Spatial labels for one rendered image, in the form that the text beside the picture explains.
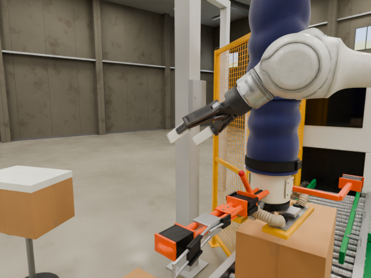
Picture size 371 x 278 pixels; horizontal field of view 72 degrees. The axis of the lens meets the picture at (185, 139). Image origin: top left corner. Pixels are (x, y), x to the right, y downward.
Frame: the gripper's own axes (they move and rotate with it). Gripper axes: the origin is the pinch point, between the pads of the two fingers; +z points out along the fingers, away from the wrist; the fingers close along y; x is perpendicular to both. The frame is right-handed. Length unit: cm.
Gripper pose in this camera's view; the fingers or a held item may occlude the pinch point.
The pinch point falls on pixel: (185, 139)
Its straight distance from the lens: 73.4
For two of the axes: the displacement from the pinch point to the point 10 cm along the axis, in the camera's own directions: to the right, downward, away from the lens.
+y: -5.2, -0.7, -8.5
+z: -7.4, 5.3, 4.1
